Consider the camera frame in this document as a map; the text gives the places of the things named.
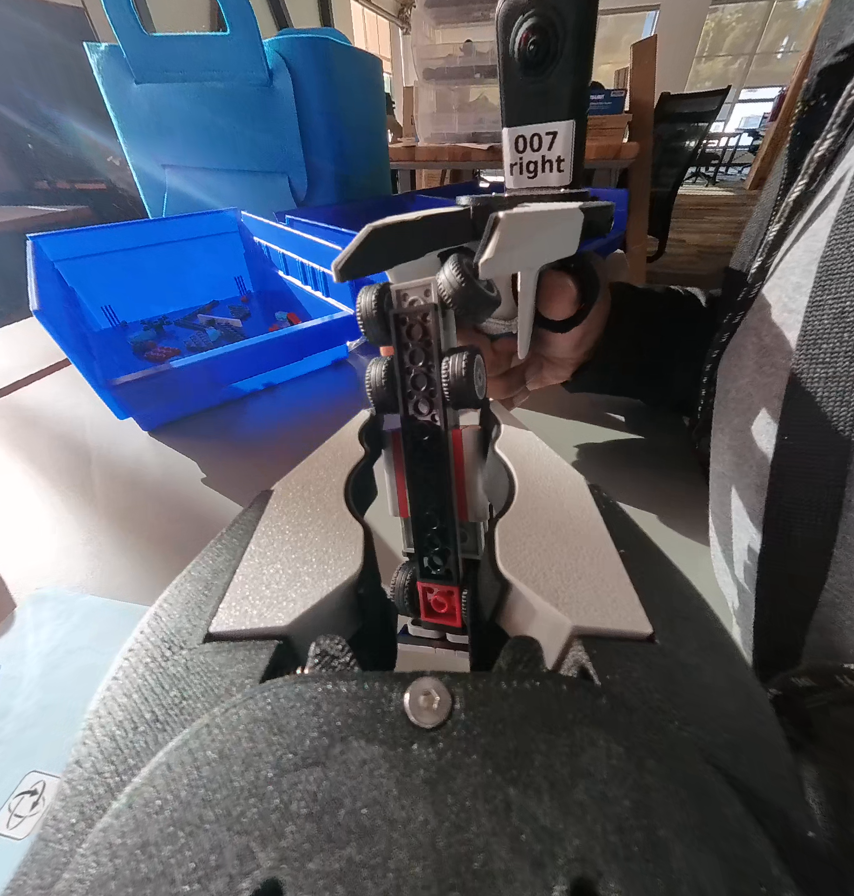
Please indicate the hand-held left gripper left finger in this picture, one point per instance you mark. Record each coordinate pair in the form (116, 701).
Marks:
(287, 560)

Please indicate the blue felt bag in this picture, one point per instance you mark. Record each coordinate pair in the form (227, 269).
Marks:
(210, 119)

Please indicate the blue plastic bin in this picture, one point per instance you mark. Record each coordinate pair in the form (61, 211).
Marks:
(315, 266)
(189, 395)

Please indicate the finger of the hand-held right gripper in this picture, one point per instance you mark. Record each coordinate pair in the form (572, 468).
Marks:
(399, 241)
(532, 234)

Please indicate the clear plastic drawer unit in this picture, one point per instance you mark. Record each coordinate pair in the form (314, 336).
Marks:
(455, 105)

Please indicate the blue instruction booklet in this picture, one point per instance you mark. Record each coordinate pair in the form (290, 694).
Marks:
(49, 665)

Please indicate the toy brick vehicle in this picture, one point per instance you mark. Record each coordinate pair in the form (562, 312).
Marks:
(427, 420)

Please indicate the black mesh chair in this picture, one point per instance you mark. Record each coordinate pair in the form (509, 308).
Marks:
(685, 140)

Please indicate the pile of loose toy bricks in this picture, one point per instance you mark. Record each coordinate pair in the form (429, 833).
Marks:
(210, 329)

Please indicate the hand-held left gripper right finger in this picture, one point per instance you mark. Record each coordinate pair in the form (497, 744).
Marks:
(574, 560)

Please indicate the person's right forearm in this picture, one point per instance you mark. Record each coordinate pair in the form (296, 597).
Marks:
(650, 336)

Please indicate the person's right hand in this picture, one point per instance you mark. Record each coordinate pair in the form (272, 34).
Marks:
(567, 350)

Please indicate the wooden board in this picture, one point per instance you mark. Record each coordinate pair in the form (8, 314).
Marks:
(783, 126)

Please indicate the wooden table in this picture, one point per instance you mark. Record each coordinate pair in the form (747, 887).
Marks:
(434, 152)

